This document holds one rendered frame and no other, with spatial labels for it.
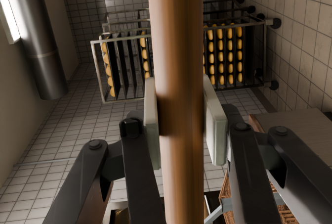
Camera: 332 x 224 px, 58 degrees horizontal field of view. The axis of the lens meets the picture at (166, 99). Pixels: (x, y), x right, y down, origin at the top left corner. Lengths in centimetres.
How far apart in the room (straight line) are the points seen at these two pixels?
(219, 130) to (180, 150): 4
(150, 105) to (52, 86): 328
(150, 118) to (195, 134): 4
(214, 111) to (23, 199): 260
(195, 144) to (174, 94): 4
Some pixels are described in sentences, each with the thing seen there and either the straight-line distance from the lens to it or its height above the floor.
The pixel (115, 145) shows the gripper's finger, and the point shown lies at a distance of 16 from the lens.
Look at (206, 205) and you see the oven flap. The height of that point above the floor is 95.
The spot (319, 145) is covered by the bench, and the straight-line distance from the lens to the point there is 196.
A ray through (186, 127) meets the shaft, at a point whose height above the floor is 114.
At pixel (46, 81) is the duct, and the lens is 343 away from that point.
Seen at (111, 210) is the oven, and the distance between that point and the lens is 235.
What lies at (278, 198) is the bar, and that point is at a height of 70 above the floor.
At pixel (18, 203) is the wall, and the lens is 271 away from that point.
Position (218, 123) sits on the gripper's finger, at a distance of 16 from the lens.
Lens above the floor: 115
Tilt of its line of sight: level
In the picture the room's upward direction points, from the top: 96 degrees counter-clockwise
